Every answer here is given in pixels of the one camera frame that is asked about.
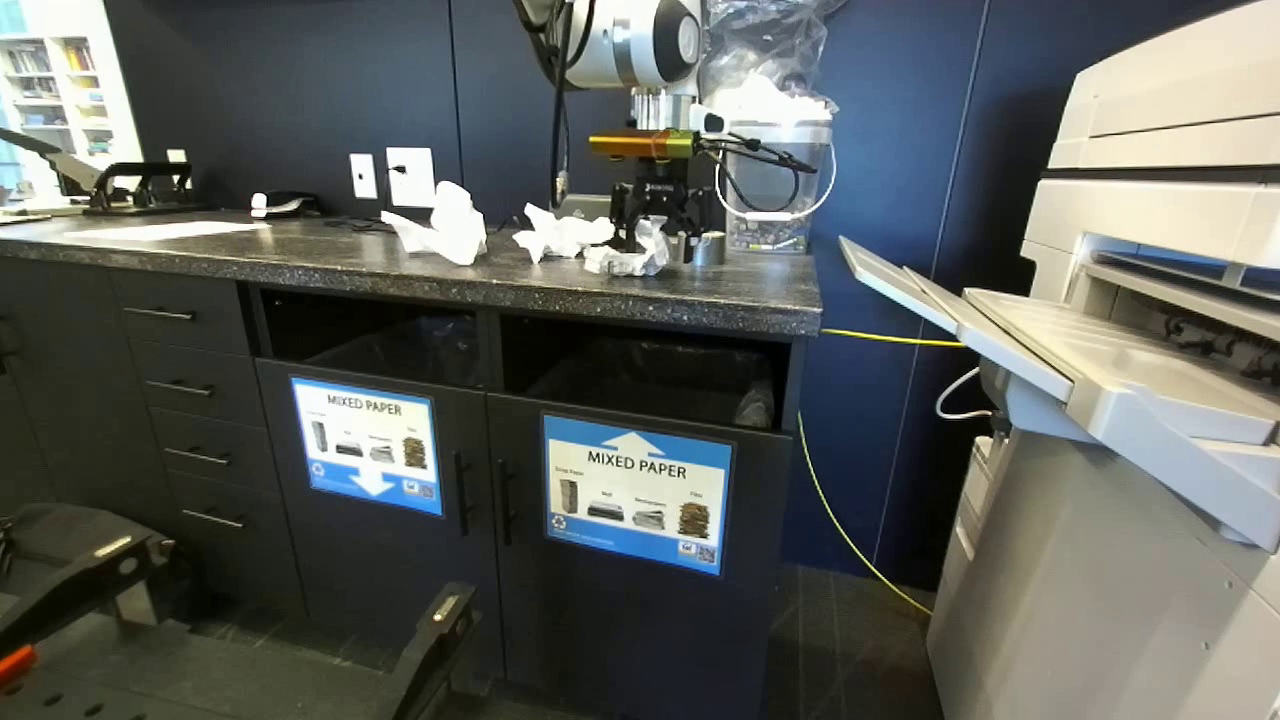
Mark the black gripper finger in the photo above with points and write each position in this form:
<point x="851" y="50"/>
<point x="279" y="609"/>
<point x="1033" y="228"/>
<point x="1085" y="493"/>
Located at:
<point x="699" y="222"/>
<point x="623" y="222"/>

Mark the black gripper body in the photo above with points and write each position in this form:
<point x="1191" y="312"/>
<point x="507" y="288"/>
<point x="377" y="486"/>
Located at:
<point x="662" y="184"/>

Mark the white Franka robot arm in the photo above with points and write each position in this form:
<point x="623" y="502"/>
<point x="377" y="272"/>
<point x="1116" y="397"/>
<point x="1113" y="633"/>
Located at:
<point x="627" y="43"/>

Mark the black bin liner bag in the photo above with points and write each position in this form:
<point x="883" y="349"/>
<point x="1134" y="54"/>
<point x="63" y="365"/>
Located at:
<point x="400" y="349"/>
<point x="655" y="383"/>

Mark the large crumpled white paper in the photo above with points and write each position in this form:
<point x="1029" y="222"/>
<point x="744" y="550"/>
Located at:
<point x="447" y="222"/>

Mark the black bin door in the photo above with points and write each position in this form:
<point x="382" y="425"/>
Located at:
<point x="627" y="627"/>
<point x="385" y="572"/>

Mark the small metal can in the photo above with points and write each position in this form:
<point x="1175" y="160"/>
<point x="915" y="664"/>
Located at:
<point x="708" y="244"/>

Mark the clear plastic bucket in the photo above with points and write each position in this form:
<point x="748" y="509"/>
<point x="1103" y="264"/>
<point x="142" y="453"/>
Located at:
<point x="783" y="184"/>

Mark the clear plastic bag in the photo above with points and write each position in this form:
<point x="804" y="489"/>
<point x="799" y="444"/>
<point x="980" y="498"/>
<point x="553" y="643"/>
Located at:
<point x="767" y="45"/>

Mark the large white outlet plate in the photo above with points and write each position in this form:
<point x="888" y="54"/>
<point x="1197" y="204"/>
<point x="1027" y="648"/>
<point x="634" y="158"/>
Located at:
<point x="410" y="178"/>

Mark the blue sign with up arrow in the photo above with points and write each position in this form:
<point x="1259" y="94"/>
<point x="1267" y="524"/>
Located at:
<point x="637" y="493"/>

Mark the blue sign with down arrow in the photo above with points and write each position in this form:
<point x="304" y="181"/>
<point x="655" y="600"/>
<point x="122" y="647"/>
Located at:
<point x="364" y="444"/>

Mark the black cabinet drawer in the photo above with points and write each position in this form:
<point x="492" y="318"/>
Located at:
<point x="233" y="546"/>
<point x="203" y="392"/>
<point x="213" y="462"/>
<point x="182" y="323"/>

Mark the black desktop hole punch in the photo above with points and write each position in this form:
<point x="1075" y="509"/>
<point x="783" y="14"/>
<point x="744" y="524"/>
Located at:
<point x="132" y="181"/>

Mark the large white office printer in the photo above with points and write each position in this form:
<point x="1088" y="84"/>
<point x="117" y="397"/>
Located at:
<point x="1107" y="572"/>

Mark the white shelf with books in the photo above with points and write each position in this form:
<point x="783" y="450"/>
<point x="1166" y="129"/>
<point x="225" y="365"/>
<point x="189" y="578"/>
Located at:
<point x="64" y="83"/>

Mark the dark counter cabinet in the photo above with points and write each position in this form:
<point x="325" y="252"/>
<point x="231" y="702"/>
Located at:
<point x="64" y="402"/>

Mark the black office chair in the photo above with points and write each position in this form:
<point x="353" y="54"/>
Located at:
<point x="203" y="664"/>

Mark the orange red lever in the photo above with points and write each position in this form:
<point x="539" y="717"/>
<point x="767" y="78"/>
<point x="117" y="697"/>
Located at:
<point x="14" y="664"/>

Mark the gold wrist camera mount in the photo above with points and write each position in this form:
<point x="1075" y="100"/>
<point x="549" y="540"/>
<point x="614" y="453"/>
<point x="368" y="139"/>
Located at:
<point x="640" y="144"/>

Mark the small white wall plate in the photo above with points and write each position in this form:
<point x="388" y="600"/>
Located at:
<point x="362" y="175"/>

